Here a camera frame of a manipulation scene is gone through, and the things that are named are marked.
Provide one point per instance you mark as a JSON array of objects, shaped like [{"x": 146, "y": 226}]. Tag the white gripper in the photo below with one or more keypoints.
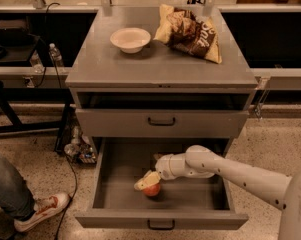
[{"x": 166, "y": 167}]

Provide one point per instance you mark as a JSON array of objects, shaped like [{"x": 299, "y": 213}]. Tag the red apple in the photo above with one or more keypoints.
[{"x": 152, "y": 191}]

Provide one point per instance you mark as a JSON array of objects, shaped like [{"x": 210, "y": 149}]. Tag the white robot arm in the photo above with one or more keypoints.
[{"x": 279, "y": 190}]

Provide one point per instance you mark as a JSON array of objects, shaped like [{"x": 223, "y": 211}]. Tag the open grey bottom drawer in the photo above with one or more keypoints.
[{"x": 196, "y": 204}]

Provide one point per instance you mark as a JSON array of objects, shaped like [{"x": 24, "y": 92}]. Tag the grey drawer cabinet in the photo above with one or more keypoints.
[{"x": 157, "y": 78}]

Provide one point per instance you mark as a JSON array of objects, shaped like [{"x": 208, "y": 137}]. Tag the closed grey middle drawer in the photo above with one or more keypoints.
[{"x": 161, "y": 123}]

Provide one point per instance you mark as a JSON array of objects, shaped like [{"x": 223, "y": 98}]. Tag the clutter pile on floor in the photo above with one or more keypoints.
[{"x": 79, "y": 148}]

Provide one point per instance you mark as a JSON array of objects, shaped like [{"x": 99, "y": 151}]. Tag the white red sneaker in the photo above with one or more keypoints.
[{"x": 44, "y": 209}]

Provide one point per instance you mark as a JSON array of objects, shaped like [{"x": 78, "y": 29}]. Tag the white bowl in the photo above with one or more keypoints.
[{"x": 130, "y": 40}]

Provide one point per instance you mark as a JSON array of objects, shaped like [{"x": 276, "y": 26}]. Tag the blue jeans leg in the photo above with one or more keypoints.
[{"x": 16, "y": 199}]

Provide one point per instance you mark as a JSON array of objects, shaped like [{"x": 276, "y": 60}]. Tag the yellow brown chip bag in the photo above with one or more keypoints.
[{"x": 180, "y": 29}]

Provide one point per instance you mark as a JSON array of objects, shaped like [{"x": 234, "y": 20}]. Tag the clear plastic water bottle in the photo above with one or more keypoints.
[{"x": 56, "y": 56}]

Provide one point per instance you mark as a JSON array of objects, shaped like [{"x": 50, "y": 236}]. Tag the black metal table frame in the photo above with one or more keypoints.
[{"x": 30, "y": 99}]

